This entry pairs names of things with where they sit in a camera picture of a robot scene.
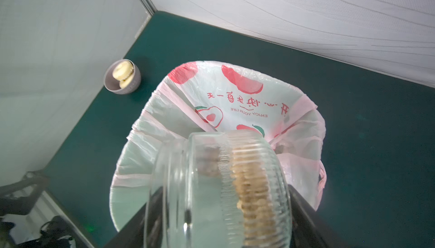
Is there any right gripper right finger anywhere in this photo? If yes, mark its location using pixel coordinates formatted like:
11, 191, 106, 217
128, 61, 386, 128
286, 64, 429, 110
288, 185, 340, 248

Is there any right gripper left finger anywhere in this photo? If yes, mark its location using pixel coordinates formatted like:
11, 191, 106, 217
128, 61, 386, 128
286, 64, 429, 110
104, 187, 163, 248

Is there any beige lid glass peanut jar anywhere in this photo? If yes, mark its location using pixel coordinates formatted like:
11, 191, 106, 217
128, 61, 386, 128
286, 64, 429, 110
144, 130, 292, 248

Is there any grey bowl with buns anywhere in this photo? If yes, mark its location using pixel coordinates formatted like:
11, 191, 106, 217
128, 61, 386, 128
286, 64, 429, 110
104, 59, 142, 95

